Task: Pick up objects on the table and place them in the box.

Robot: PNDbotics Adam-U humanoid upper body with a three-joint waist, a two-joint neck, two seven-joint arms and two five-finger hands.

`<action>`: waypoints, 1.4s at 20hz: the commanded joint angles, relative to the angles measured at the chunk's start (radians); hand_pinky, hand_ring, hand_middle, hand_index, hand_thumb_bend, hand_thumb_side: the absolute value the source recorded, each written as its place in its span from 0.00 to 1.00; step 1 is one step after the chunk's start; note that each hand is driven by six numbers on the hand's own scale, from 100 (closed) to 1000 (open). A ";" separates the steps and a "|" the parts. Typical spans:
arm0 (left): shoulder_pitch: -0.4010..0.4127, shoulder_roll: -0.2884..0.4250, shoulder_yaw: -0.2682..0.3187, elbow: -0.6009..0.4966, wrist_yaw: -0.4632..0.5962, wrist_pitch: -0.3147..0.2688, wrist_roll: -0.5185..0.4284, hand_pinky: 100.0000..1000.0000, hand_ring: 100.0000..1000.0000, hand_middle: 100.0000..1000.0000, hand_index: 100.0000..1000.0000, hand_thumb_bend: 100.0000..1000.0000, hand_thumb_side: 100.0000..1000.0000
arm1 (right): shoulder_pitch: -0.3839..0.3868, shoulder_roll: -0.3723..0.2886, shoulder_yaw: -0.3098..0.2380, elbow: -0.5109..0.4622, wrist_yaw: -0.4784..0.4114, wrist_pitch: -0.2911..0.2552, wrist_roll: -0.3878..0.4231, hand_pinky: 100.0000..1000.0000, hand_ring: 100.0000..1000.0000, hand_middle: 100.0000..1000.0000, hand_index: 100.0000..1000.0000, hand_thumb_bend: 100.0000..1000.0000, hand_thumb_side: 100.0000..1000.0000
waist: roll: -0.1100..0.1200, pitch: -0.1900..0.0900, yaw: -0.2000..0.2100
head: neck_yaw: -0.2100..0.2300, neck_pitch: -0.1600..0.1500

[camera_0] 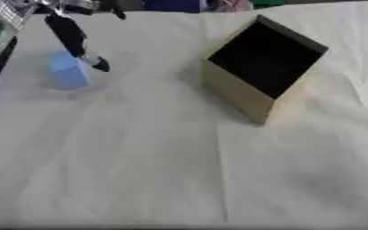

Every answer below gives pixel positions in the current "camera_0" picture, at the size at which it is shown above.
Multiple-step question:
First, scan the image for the green object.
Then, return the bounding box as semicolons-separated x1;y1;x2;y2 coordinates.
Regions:
251;0;290;10

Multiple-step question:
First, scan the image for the light blue block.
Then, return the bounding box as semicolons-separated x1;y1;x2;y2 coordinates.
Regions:
47;49;93;91

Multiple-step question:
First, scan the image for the dark blue object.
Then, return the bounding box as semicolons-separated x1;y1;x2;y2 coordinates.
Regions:
141;0;203;13

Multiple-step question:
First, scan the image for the pink object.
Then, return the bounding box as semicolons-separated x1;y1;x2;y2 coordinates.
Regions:
207;0;255;13

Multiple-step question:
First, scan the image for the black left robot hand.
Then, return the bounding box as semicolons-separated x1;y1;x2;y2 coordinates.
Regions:
33;0;127;73

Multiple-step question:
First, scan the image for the tan cardboard box black inside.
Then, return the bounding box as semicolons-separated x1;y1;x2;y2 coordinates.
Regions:
197;13;330;125

